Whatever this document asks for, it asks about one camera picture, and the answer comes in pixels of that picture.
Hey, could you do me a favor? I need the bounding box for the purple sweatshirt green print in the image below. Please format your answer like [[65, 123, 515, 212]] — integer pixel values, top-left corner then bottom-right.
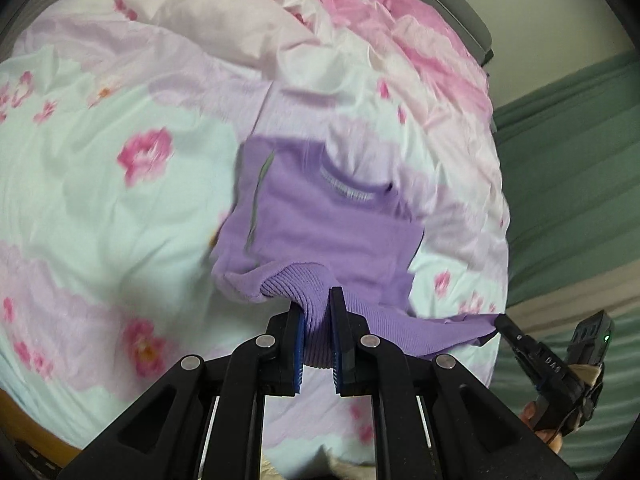
[[212, 136, 496, 367]]

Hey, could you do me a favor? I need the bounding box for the person's right hand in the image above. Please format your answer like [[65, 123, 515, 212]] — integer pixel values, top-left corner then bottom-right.
[[520, 401, 563, 454]]

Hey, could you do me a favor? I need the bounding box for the green curtain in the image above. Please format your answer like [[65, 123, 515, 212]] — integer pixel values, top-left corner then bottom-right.
[[495, 52, 639, 479]]

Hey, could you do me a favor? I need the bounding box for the pink floral duvet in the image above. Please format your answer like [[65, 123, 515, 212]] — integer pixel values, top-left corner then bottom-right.
[[1, 0, 509, 448]]

